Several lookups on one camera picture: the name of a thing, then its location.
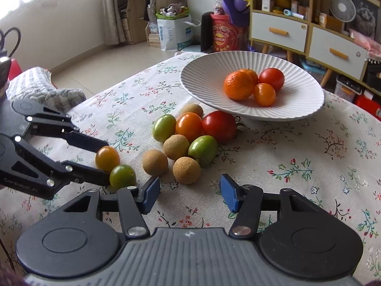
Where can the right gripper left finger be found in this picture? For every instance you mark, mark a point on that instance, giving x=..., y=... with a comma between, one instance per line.
x=132, y=203

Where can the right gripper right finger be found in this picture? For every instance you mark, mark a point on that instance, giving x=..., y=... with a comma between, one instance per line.
x=247, y=201

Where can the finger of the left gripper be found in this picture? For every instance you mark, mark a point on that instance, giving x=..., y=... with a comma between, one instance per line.
x=45, y=121
x=25, y=169

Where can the green round cherry tomato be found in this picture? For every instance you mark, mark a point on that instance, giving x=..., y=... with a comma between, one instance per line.
x=122, y=176

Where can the yellow-orange cherry tomato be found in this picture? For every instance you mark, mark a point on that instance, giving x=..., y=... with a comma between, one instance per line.
x=107, y=158

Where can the green oval tomato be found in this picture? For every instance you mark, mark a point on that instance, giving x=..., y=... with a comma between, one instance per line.
x=203, y=149
x=164, y=128

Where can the big red tomato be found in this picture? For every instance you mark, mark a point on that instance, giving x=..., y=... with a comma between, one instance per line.
x=221, y=126

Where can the grey knitted cushion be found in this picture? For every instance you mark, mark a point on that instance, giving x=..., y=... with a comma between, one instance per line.
x=36, y=84

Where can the brown longan front right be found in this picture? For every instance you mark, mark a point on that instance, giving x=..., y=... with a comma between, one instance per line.
x=186, y=170

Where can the brown longan middle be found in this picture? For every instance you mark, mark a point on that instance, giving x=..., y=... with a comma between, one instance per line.
x=176, y=147

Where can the orange tomato on table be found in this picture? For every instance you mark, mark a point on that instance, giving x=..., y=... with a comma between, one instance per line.
x=190, y=126

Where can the orange tomato in plate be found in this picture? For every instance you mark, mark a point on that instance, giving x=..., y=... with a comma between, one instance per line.
x=264, y=95

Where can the brown longan far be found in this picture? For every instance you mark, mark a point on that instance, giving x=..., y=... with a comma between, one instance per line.
x=192, y=108

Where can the beige curtain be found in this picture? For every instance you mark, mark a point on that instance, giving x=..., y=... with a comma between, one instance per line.
x=113, y=28

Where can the large mandarin orange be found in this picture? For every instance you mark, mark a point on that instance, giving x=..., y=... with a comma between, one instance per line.
x=238, y=86

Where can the rear mandarin orange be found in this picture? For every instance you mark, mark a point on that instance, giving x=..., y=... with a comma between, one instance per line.
x=252, y=74

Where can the red tomato in plate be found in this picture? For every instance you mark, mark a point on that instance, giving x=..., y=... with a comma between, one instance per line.
x=272, y=76

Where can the white ribbed plate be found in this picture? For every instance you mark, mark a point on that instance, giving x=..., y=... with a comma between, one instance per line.
x=254, y=85

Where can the white paper bag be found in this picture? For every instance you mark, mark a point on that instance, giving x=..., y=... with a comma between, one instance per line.
x=176, y=34

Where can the red snack bucket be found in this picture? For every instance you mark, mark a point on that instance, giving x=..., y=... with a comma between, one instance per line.
x=226, y=36

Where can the wooden cabinet with drawers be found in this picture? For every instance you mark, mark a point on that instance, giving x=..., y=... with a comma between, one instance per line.
x=329, y=48

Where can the purple plush toy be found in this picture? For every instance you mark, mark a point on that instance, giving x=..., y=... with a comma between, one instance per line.
x=238, y=11

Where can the white desk fan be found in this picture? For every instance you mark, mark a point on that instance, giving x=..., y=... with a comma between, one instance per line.
x=343, y=10

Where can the framed cat picture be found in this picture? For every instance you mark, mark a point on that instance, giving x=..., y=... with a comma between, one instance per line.
x=366, y=17

